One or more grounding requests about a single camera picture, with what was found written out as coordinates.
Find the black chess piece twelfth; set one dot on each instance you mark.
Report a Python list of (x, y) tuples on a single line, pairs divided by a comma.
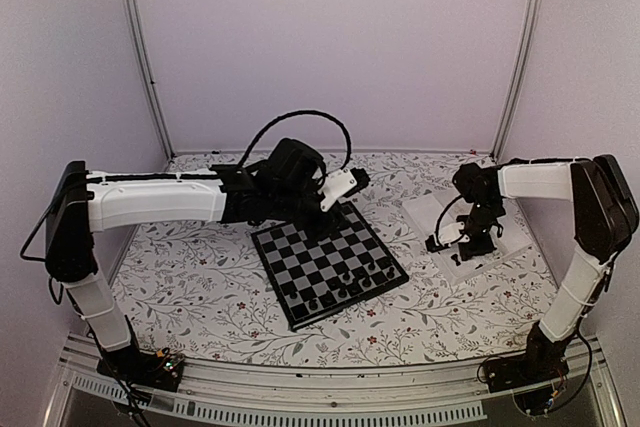
[(334, 285)]

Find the aluminium frame post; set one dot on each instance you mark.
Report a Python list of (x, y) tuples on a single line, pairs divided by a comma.
[(525, 44), (133, 16)]

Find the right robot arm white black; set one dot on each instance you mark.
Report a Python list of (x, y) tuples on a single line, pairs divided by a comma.
[(605, 218)]

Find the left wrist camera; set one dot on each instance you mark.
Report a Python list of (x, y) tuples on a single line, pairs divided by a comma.
[(342, 183)]

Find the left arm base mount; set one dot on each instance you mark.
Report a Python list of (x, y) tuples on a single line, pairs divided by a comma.
[(161, 371)]

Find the black chess piece in tray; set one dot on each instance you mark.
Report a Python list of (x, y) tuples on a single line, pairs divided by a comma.
[(456, 258)]

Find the left aluminium frame post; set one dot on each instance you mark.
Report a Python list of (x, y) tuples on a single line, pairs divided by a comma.
[(133, 16)]

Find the white plastic compartment tray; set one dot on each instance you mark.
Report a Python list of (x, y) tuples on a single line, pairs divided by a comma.
[(440, 212)]

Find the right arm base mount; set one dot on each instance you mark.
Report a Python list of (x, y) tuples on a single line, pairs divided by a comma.
[(508, 373)]

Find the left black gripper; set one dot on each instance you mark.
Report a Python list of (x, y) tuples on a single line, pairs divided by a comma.
[(323, 230)]

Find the front aluminium rail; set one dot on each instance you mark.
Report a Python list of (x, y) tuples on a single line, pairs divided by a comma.
[(227, 394)]

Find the right aluminium frame post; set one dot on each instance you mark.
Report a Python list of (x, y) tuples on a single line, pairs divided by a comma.
[(525, 44)]

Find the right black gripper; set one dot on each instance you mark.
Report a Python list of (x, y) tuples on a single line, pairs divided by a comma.
[(470, 250)]

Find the black and grey chessboard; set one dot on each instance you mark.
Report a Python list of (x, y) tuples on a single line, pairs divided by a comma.
[(293, 262)]

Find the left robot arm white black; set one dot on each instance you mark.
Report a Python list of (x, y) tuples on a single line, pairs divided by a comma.
[(88, 202)]

